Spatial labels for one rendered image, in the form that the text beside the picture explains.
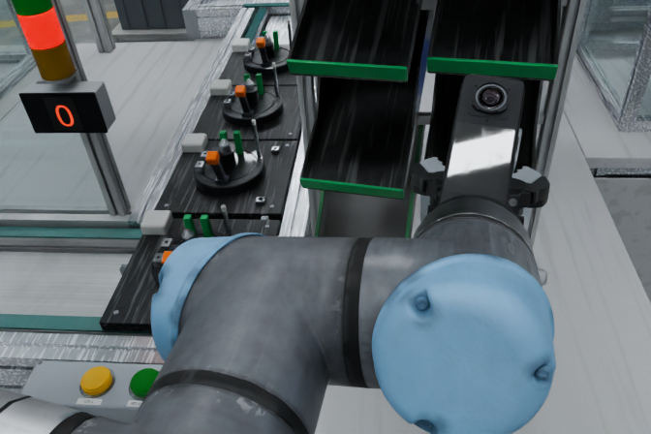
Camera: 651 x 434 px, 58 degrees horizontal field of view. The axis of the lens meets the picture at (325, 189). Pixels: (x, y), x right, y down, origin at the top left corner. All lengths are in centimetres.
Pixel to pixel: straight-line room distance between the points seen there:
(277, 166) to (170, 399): 95
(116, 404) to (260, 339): 62
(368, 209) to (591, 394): 42
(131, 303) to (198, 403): 73
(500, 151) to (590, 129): 113
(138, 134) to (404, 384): 138
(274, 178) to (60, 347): 47
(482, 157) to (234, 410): 26
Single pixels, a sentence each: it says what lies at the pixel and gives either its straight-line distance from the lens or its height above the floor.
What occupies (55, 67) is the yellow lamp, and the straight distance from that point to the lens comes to 96.
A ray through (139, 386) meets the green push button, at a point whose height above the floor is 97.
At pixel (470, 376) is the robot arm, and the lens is 25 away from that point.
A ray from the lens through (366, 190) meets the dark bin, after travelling 72.
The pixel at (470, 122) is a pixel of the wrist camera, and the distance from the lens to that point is 43.
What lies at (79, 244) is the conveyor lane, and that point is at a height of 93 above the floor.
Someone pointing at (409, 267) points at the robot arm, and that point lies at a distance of 27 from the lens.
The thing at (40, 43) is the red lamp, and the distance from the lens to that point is 95.
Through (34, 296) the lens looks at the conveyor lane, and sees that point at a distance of 113.
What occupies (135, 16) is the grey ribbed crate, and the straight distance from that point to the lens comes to 292.
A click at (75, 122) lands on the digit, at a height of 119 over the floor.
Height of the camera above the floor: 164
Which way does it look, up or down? 38 degrees down
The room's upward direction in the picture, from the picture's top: 4 degrees counter-clockwise
